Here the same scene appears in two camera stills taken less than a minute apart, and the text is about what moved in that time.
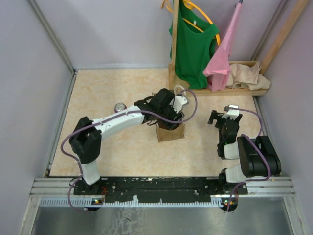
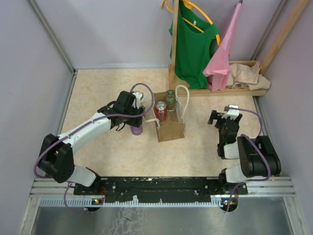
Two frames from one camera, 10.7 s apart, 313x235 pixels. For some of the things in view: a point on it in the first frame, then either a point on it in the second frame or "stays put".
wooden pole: (300, 9) stays put
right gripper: (216, 115) stays put
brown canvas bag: (165, 133) stays put
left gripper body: (169, 113) -> (134, 111)
